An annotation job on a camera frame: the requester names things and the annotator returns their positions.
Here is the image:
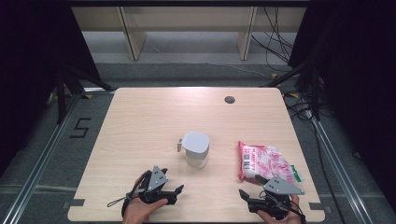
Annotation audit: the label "metal floor rail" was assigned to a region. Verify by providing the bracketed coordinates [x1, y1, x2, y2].
[0, 90, 84, 224]
[310, 117, 376, 224]

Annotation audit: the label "bundle of black cables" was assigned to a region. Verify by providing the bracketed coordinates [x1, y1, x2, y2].
[250, 6, 296, 73]

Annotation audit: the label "person's right hand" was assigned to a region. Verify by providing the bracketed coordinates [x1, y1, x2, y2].
[256, 194, 304, 224]

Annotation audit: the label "black stand legs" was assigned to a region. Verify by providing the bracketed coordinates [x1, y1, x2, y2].
[261, 58, 322, 121]
[55, 64, 116, 125]

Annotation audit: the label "light wooden shelf unit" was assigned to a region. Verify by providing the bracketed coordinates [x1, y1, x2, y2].
[71, 6, 307, 62]

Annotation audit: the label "black curtain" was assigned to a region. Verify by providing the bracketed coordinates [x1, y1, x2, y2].
[0, 0, 102, 176]
[288, 0, 396, 204]

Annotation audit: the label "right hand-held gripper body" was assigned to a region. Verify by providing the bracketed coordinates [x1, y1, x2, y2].
[247, 176, 305, 220]

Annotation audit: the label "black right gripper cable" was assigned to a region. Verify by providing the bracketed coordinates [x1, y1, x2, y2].
[289, 199, 308, 224]

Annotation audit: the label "black floor cables with plug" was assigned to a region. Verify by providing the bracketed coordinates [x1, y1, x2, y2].
[283, 92, 316, 121]

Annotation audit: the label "pink and white plastic bag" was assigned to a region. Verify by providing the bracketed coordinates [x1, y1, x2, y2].
[237, 140, 304, 185]

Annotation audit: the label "person's left hand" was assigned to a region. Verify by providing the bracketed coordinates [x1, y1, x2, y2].
[121, 196, 169, 224]

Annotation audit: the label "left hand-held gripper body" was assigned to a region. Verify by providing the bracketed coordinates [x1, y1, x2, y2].
[138, 165, 177, 205]

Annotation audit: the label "clear jug with white lid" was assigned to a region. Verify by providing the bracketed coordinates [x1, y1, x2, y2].
[177, 131, 211, 169]

